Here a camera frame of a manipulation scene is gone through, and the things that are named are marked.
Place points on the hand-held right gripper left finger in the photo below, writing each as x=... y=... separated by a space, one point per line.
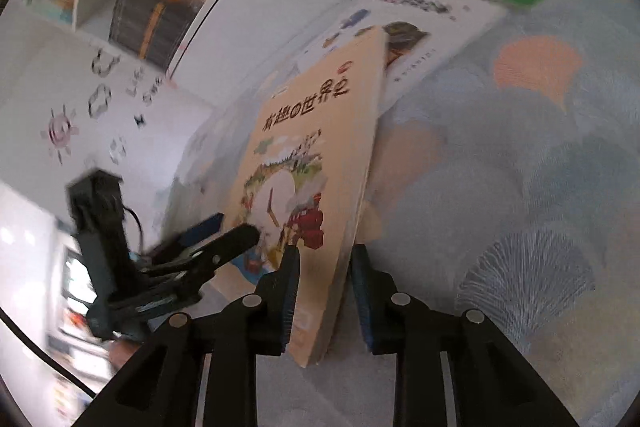
x=287 y=297

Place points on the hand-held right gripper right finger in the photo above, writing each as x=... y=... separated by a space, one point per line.
x=362 y=297

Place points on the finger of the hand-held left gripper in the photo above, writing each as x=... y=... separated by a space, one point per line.
x=235 y=239
x=205 y=227

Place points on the cream picture book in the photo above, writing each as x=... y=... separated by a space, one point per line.
x=300 y=147

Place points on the white book yellow-robed figure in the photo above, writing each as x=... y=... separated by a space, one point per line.
x=425 y=27

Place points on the cartoon wall decal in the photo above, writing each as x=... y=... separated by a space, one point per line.
x=139 y=121

